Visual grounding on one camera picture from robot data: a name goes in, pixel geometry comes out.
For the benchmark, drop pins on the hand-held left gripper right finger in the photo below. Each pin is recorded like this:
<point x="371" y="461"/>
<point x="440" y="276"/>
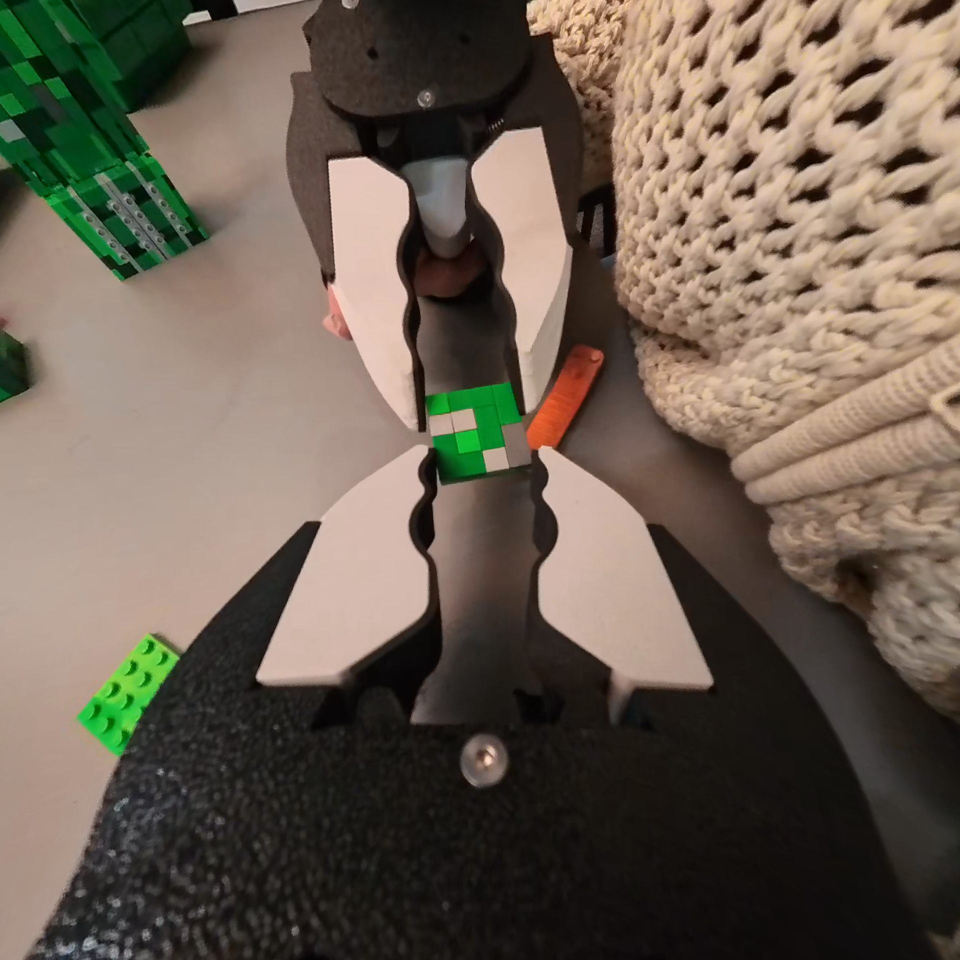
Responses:
<point x="615" y="592"/>

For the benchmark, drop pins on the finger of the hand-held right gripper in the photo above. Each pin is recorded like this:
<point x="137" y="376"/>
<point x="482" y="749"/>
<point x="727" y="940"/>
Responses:
<point x="367" y="270"/>
<point x="532" y="247"/>

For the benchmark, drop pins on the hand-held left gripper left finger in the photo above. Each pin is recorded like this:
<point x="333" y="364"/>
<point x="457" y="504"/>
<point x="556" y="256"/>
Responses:
<point x="352" y="585"/>

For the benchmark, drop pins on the green and grey tiled lego plate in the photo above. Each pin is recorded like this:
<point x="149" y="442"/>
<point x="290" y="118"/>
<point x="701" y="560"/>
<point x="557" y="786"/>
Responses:
<point x="480" y="435"/>

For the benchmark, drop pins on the bright green square lego plate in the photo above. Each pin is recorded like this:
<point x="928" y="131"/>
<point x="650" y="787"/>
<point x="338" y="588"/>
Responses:
<point x="127" y="694"/>

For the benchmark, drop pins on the large green lego creeper build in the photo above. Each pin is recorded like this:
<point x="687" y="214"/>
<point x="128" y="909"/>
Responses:
<point x="82" y="127"/>

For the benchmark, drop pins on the small green lego cube build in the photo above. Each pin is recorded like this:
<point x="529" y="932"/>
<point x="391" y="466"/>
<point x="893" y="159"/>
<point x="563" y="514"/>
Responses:
<point x="13" y="367"/>

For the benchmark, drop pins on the person's right hand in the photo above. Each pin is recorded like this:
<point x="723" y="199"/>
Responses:
<point x="442" y="274"/>

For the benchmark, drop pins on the orange brick separator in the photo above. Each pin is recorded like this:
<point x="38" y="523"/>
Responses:
<point x="562" y="401"/>

